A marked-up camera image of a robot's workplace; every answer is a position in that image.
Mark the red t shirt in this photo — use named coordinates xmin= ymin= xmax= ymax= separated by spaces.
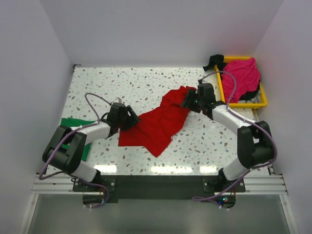
xmin=118 ymin=86 xmax=195 ymax=157

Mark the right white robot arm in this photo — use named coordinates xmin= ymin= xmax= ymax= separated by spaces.
xmin=181 ymin=83 xmax=277 ymax=192

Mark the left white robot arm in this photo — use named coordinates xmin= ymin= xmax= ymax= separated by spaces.
xmin=39 ymin=102 xmax=140 ymax=191

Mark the black t shirt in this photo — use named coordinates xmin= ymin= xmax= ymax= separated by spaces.
xmin=203 ymin=54 xmax=227 ymax=71

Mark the folded green t shirt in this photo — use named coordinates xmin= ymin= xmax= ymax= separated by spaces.
xmin=60 ymin=118 xmax=95 ymax=161

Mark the pink t shirt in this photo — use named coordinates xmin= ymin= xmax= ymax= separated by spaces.
xmin=222 ymin=57 xmax=261 ymax=103

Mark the grey cloth in bin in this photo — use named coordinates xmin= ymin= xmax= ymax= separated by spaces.
xmin=251 ymin=92 xmax=262 ymax=103

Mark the yellow plastic bin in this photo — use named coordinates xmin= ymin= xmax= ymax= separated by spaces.
xmin=216 ymin=56 xmax=268 ymax=109

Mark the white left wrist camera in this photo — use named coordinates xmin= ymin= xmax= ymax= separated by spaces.
xmin=112 ymin=97 xmax=123 ymax=104

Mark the aluminium rail frame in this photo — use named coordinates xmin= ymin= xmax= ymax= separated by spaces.
xmin=19 ymin=174 xmax=299 ymax=234

